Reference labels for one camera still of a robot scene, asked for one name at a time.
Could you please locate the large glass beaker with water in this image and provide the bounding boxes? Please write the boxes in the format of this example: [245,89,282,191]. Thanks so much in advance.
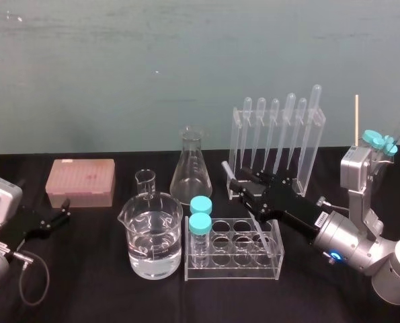
[117,192,184,279]

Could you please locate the clear glass conical flask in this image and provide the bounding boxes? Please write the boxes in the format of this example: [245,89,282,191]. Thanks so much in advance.
[169,126,214,207]

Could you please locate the left gripper cable with plug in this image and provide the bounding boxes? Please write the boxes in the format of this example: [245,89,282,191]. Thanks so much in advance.
[13,249,50,306]

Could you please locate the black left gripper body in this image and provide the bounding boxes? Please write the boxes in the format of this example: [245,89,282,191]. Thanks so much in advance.
[0,207,54,255]

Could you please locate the clear acrylic pipette stand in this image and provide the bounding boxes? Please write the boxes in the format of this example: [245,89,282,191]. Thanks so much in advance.
[227,106,327,199]

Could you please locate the pink pipette tip box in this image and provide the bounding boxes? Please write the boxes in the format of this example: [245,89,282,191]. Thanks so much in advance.
[45,158,116,208]

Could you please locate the gripper cable with plug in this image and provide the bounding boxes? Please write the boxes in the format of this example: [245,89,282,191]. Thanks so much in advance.
[13,249,50,306]
[316,197,351,213]

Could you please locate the large clear plastic transfer pipette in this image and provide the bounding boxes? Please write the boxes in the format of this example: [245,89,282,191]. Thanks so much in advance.
[298,84,323,192]

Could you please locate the clear glass stirring rod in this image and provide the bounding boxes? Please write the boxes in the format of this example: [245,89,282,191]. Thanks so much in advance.
[221,160,274,259]

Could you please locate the black table cloth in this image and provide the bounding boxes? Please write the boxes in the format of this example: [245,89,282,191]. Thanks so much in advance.
[0,144,400,323]

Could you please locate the right gripper cable with plug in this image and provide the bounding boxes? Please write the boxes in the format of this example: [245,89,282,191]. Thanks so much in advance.
[316,197,351,213]

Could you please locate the clear acrylic tube rack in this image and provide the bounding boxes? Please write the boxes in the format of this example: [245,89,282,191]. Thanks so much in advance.
[184,215,285,282]

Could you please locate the thin wooden stick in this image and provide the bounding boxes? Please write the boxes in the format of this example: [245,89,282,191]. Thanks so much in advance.
[354,94,360,143]

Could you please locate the small clear glass beaker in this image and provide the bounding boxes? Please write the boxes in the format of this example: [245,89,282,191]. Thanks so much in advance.
[134,170,157,203]

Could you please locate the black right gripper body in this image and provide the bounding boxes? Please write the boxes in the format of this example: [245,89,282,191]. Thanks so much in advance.
[258,176,326,249]

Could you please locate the clear tube with teal cap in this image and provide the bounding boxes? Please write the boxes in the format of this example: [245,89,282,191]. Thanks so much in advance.
[190,196,214,223]
[188,212,213,268]
[370,137,386,162]
[360,129,383,159]
[383,135,399,166]

